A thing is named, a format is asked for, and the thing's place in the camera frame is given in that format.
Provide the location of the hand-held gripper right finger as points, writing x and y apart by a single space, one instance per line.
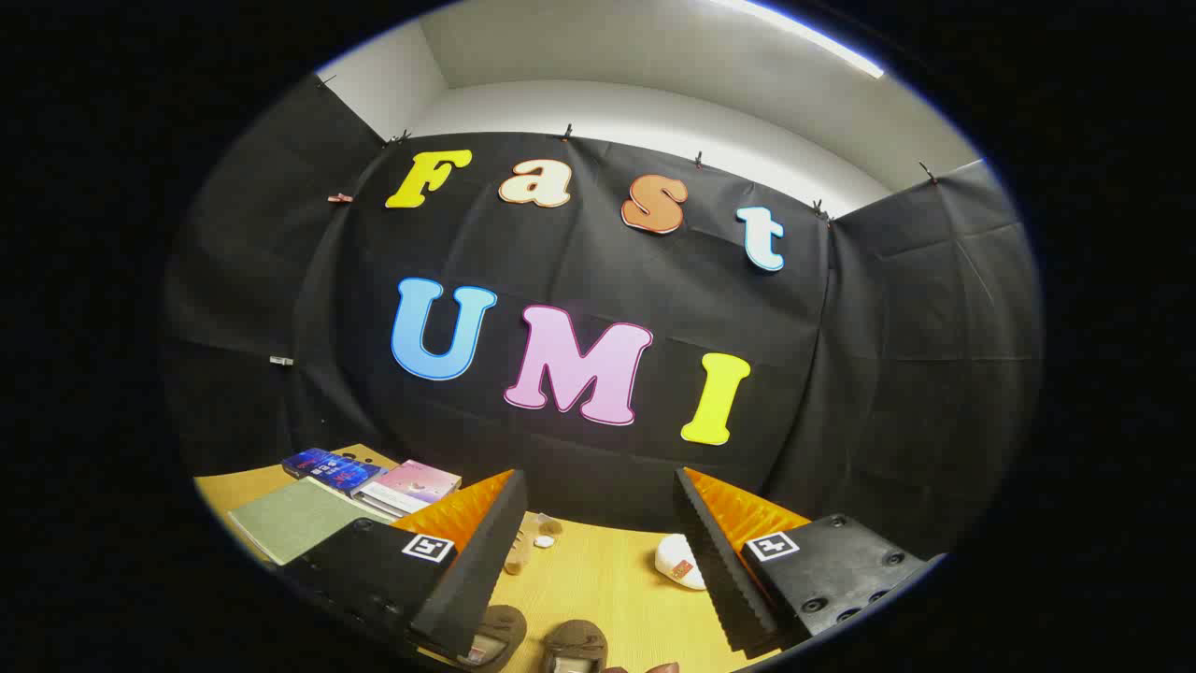
719 570

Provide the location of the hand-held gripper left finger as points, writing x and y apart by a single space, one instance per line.
486 561

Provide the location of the brown suede shoe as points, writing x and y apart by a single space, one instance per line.
505 622
579 636

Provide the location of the fabric storage box lid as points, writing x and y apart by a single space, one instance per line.
299 519

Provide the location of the brown plush toy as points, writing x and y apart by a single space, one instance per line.
519 559

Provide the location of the white toy with red label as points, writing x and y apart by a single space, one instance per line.
675 553

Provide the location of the pink cover book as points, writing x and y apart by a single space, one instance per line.
420 479

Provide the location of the grey book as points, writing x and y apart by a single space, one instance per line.
388 503

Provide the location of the blue cover book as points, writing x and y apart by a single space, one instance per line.
336 469

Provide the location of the black backdrop cloth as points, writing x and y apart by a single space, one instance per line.
579 252

